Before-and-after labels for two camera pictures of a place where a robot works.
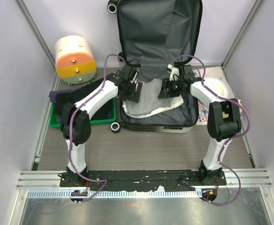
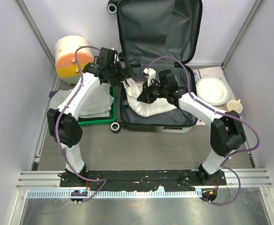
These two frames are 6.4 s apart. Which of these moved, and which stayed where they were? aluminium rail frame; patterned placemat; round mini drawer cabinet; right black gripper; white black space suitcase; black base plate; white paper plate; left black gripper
Moved: left black gripper; right black gripper
Stayed: white paper plate; aluminium rail frame; patterned placemat; black base plate; white black space suitcase; round mini drawer cabinet
